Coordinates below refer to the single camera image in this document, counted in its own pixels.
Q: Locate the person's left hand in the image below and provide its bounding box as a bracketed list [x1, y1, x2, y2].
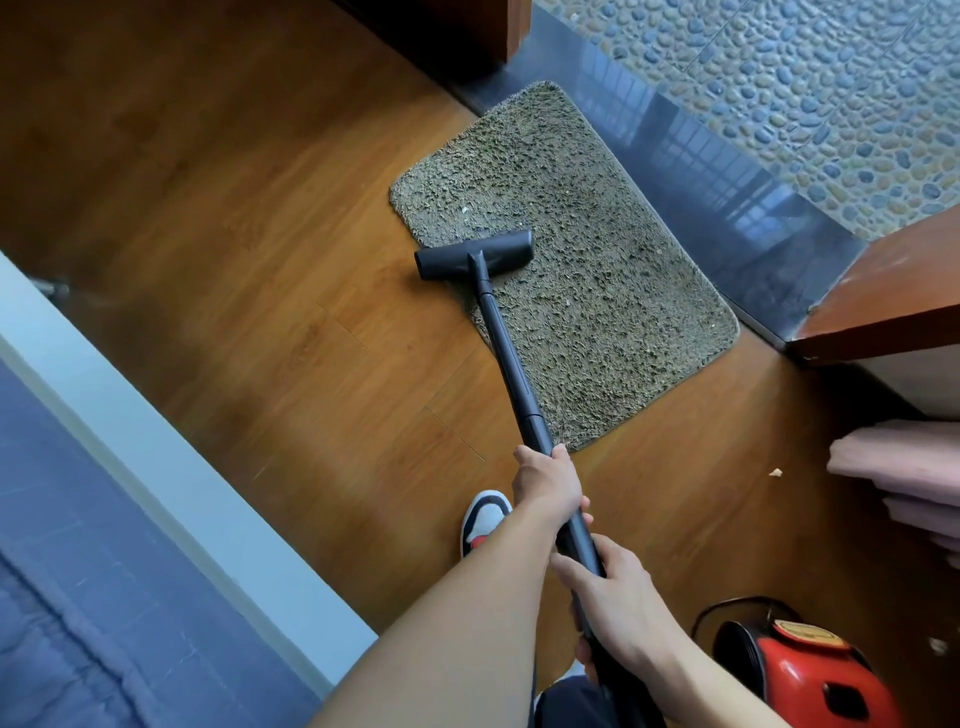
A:
[512, 444, 594, 535]

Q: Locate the person's right hand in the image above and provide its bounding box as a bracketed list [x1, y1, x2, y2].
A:
[551, 534, 693, 682]

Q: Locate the black vacuum wand with floor head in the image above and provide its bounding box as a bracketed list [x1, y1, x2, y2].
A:
[414, 229, 669, 728]

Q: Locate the person's right forearm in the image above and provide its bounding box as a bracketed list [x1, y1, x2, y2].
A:
[651, 637, 792, 728]

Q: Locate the person's left forearm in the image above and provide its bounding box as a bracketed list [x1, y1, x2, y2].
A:
[311, 504, 561, 728]

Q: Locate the white black red sneaker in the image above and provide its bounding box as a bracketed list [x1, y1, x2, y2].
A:
[459, 489, 514, 560]

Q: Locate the person's dark trouser leg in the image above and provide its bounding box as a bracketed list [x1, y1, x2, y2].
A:
[534, 675, 624, 728]

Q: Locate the shaggy grey-green door mat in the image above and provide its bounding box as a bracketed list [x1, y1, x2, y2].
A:
[388, 81, 741, 453]

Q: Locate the red canister vacuum cleaner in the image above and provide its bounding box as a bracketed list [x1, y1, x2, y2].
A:
[712, 618, 909, 728]

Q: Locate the dark polished stone threshold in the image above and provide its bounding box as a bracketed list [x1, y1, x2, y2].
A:
[450, 3, 869, 351]

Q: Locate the large pink folded towel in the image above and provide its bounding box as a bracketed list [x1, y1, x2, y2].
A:
[827, 419, 960, 505]

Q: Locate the small pink folded towel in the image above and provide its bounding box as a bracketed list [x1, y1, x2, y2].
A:
[881, 495, 960, 543]

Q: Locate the brown wooden door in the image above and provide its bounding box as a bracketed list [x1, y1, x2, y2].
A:
[787, 206, 960, 366]

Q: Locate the blue bed sheet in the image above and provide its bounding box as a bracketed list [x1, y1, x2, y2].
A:
[0, 360, 324, 728]

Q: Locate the black vacuum power cable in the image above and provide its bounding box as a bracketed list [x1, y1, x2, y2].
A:
[690, 595, 804, 643]

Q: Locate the white bed frame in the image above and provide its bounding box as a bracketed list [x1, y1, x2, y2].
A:
[0, 251, 378, 700]

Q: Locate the brown wooden door frame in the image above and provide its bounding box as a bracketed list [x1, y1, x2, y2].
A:
[337, 0, 533, 66]

